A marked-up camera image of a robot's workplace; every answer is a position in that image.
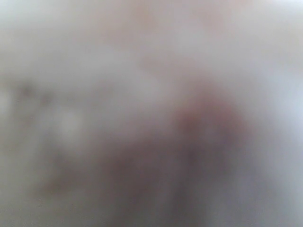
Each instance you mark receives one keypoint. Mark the beige teddy bear striped sweater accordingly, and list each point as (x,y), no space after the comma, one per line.
(151,113)

